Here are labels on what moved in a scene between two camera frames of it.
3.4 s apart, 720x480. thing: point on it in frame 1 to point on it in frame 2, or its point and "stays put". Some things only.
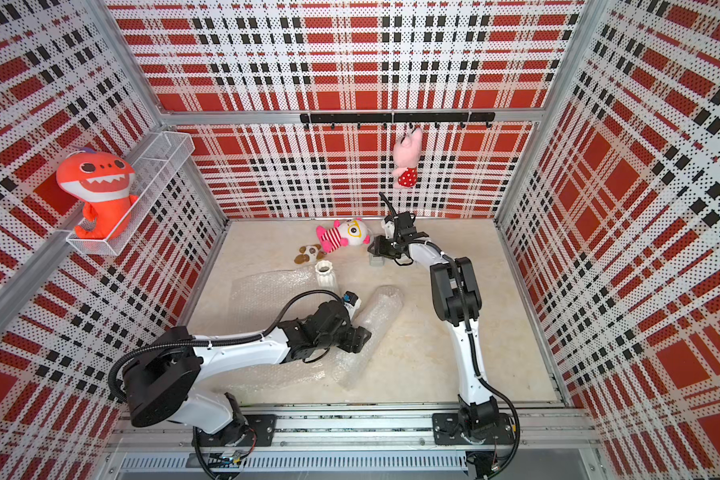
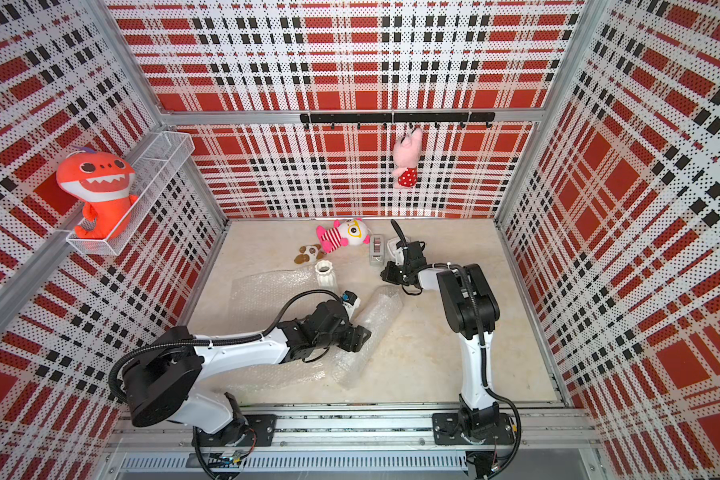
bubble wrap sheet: x=255 y=303 stays put
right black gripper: x=378 y=249 to x=387 y=274
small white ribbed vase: x=326 y=277 stays put
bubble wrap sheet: x=377 y=310 stays put
